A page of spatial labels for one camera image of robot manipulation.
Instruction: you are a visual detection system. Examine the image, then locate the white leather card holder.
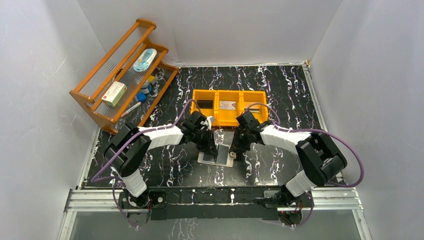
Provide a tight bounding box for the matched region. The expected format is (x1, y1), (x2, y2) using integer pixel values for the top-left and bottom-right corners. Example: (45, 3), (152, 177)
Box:
(197, 144), (235, 168)

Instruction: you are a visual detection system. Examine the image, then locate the black credit card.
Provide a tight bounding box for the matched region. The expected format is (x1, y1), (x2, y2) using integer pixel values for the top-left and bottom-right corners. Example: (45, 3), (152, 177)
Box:
(201, 153), (217, 164)

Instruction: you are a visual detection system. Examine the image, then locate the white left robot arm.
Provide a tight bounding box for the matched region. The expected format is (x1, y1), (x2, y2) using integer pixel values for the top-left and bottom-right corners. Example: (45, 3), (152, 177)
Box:
(103, 111), (218, 208)

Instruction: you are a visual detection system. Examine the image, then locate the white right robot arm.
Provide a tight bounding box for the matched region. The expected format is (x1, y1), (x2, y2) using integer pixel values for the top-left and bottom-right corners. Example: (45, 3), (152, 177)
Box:
(229, 111), (348, 207)

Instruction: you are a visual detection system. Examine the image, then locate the black card in tray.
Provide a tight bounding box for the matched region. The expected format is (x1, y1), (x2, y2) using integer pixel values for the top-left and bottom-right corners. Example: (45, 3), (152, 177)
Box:
(196, 99), (214, 110)

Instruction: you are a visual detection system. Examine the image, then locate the silver card in tray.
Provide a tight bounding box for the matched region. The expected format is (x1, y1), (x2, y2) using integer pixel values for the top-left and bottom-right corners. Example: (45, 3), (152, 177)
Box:
(219, 100), (237, 111)

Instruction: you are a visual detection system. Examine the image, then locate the yellow three-compartment plastic tray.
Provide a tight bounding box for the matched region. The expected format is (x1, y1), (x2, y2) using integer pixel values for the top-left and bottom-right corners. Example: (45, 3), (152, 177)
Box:
(190, 89), (269, 127)

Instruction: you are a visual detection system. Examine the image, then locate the white marker pen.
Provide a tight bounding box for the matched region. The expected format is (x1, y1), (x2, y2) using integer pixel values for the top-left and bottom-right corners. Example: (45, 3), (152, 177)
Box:
(121, 101), (142, 118)

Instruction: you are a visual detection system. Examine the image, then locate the blue cube block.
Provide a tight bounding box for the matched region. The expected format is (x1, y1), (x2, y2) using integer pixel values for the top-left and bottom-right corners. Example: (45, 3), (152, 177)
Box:
(135, 92), (147, 103)

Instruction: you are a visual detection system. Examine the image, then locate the blue white tape roll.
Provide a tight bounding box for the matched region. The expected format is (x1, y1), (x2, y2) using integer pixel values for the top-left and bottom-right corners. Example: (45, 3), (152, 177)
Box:
(140, 79), (153, 95)

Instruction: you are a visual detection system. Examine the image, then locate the orange wooden shelf rack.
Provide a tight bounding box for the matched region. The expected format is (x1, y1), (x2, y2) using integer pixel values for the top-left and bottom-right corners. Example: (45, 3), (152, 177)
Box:
(69, 18), (179, 134)

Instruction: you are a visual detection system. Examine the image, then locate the light blue oval case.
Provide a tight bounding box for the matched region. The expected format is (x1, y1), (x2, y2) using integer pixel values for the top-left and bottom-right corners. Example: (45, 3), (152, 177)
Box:
(132, 48), (157, 72)

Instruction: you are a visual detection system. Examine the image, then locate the white red-print box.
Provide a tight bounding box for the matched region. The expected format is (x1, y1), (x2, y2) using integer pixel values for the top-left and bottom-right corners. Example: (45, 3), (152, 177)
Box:
(101, 81), (127, 107)

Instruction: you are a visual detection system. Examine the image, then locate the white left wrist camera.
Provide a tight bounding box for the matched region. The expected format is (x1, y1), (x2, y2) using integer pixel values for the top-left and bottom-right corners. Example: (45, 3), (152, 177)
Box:
(202, 116), (215, 130)

